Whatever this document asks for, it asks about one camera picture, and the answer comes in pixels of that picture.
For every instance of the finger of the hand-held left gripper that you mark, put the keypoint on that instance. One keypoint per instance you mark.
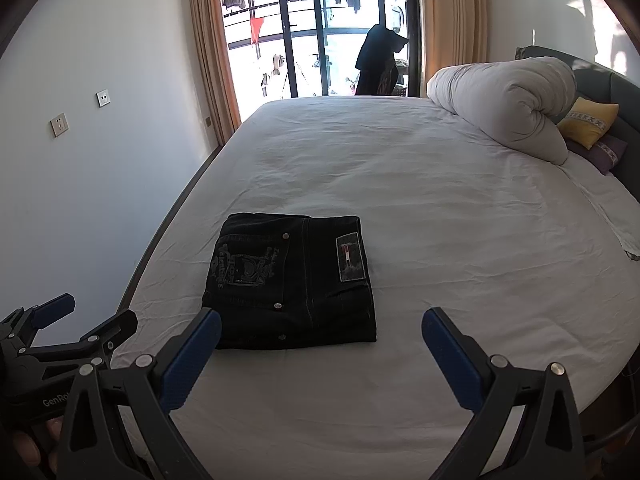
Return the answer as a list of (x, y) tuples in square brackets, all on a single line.
[(50, 312), (115, 330)]

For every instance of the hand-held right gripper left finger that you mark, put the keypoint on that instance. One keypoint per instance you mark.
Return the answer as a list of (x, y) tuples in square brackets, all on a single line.
[(190, 360)]

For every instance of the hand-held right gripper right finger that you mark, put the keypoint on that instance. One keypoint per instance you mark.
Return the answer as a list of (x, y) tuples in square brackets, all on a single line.
[(450, 360)]

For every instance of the black pants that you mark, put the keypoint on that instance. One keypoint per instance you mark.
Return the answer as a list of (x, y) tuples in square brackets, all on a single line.
[(280, 300)]

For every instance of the person's left hand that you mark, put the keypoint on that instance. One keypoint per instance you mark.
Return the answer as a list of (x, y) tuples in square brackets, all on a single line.
[(25, 452)]

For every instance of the bed with white sheet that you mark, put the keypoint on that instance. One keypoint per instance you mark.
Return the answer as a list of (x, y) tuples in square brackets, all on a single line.
[(400, 200)]

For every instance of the purple patterned pillow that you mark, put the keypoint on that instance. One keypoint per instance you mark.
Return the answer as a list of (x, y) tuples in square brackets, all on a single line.
[(607, 152)]

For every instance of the rolled white duvet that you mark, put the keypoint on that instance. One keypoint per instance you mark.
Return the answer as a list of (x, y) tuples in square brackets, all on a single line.
[(500, 100)]

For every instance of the yellow patterned pillow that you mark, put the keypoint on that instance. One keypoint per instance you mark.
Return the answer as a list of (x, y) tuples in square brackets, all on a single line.
[(587, 120)]

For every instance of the black tripod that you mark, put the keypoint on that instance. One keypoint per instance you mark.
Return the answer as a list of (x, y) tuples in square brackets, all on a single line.
[(295, 80)]

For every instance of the black clothes on rack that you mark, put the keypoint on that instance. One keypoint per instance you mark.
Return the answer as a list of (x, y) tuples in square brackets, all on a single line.
[(377, 60)]

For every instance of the tan curtain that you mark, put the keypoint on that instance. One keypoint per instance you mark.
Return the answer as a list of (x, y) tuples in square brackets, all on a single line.
[(210, 35), (450, 10)]

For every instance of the gray upholstered headboard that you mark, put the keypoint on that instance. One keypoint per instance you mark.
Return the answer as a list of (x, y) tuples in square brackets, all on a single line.
[(600, 85)]

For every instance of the red hanging garment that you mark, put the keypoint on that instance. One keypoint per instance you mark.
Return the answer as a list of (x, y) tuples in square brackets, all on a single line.
[(256, 29)]

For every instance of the white washing machine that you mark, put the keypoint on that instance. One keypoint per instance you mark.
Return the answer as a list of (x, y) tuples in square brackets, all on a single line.
[(396, 17)]

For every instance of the black framed glass door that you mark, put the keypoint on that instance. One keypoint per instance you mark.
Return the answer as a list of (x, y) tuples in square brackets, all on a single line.
[(289, 10)]

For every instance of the white wall socket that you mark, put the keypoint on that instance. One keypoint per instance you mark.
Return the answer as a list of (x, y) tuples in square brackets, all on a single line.
[(58, 125)]

